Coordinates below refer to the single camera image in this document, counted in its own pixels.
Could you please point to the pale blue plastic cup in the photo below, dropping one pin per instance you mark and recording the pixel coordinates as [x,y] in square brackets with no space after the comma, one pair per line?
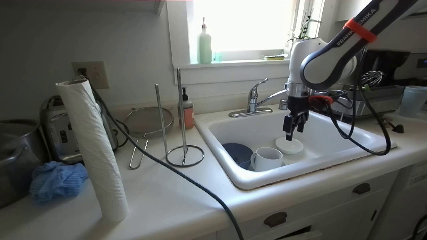
[414,102]

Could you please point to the wall power outlet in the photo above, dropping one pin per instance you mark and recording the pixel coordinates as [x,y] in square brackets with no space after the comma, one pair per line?
[95,74]

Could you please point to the metal whisk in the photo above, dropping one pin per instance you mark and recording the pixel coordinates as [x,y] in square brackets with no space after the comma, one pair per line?
[372,79]

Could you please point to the small white plate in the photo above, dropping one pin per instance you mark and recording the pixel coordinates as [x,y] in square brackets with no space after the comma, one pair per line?
[292,147]

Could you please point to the dark blue bowl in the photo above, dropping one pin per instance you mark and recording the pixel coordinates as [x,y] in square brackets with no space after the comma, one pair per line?
[238,154]

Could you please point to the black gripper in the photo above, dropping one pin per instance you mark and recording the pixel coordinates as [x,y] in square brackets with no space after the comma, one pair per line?
[300,106]

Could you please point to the green dish soap bottle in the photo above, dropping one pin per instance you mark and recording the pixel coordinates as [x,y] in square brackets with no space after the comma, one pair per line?
[205,47]

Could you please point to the metal dish rack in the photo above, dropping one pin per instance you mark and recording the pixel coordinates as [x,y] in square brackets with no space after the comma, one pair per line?
[388,102]

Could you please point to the small teal item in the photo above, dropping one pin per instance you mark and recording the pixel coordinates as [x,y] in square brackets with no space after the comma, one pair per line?
[218,58]

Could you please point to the black coffee machine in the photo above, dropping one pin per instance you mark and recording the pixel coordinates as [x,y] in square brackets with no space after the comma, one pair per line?
[392,62]

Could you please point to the white base cabinet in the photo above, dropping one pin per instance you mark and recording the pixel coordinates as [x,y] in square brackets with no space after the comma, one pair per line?
[329,209]

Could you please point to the chrome faucet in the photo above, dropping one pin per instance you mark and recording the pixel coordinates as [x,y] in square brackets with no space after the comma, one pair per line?
[256,98]

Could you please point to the window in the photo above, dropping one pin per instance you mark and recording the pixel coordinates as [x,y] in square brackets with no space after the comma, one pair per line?
[245,27]

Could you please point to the small chrome deck cap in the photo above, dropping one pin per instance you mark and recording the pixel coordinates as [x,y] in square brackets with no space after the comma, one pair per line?
[282,105]

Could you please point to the yellow green sponge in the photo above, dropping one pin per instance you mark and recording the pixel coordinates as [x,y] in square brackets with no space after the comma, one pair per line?
[274,58]

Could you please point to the white mug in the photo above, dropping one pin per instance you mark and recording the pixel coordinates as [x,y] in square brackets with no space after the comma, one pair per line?
[268,159]

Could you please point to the white kitchen sink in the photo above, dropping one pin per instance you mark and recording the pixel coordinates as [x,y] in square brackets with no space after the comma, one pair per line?
[338,138]

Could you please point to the white paper towel roll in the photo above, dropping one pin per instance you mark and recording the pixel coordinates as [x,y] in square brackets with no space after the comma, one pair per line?
[95,151]

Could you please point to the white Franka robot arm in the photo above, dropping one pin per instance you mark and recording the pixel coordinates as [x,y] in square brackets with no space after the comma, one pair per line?
[325,62]

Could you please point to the blue bath pouf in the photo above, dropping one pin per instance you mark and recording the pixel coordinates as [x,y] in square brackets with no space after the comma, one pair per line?
[58,182]

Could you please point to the silver toaster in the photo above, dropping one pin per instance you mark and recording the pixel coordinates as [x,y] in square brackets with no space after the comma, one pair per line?
[62,134]

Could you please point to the orange soap pump bottle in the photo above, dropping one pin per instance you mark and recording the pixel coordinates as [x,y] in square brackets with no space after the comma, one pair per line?
[188,114]

